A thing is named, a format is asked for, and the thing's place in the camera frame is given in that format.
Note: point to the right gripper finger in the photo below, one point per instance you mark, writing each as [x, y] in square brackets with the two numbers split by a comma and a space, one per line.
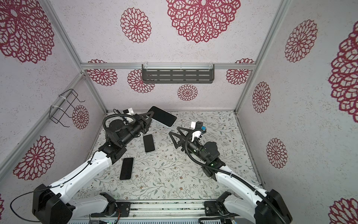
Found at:
[172, 141]
[184, 132]

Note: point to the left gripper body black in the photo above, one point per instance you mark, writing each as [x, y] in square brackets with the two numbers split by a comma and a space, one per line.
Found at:
[138, 123]

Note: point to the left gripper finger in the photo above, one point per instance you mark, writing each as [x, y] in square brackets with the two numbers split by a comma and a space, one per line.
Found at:
[147, 124]
[147, 114]

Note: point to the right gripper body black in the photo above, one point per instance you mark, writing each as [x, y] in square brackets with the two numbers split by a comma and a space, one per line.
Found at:
[190, 140]

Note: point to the phone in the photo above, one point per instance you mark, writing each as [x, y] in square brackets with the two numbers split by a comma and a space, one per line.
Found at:
[126, 169]
[149, 143]
[163, 116]

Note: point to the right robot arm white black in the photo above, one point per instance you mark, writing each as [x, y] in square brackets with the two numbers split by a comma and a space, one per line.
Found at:
[246, 200]

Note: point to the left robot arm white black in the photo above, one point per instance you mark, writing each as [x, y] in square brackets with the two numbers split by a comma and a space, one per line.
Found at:
[54, 204]

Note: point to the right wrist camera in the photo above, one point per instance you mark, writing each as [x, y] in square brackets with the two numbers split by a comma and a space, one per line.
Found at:
[198, 128]

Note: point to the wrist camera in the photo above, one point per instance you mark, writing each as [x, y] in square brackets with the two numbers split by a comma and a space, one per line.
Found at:
[198, 128]
[128, 111]

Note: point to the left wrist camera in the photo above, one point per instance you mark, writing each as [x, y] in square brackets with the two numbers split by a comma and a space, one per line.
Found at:
[128, 111]

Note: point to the dark metal wall shelf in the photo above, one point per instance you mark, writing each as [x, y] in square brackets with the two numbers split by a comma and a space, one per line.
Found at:
[179, 74]

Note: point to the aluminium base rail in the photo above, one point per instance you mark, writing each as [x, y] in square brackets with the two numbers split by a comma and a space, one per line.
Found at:
[166, 209]

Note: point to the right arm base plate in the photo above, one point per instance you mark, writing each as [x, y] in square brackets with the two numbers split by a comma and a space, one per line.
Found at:
[215, 209]

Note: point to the black wire wall rack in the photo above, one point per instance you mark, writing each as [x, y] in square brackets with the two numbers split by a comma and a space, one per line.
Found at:
[57, 112]

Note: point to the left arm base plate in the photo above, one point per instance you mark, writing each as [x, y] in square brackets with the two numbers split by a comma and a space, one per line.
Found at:
[118, 209]

